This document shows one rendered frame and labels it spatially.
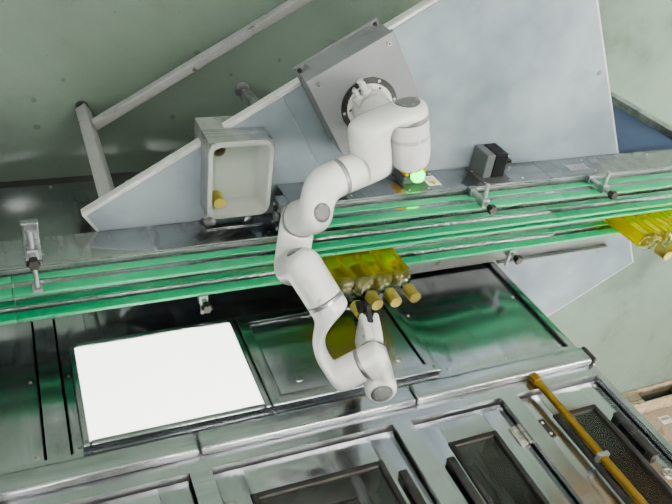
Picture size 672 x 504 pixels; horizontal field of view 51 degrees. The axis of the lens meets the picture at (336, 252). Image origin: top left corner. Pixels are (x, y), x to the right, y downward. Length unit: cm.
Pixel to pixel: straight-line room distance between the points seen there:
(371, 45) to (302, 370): 84
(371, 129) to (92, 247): 81
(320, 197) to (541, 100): 108
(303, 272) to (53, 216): 117
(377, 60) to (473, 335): 83
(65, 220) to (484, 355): 138
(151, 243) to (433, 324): 84
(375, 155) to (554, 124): 102
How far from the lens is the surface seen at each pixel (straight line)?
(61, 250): 193
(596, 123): 259
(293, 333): 194
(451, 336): 210
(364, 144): 155
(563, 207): 245
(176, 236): 196
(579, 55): 240
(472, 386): 191
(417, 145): 163
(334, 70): 184
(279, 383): 180
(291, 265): 151
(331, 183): 152
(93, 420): 173
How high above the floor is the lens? 242
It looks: 48 degrees down
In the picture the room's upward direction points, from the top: 145 degrees clockwise
